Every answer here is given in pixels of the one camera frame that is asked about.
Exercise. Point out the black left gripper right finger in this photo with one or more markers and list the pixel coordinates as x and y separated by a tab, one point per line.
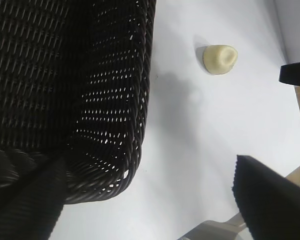
277	212

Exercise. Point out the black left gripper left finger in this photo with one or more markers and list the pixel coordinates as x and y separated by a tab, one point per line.
20	220

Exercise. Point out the dark brown woven basket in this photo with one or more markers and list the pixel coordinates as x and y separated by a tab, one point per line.
52	87

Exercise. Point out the pale yellow egg yolk pastry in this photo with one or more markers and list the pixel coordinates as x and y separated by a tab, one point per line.
218	60

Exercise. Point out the grey rounded frame piece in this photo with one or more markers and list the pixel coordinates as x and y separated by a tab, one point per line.
210	228

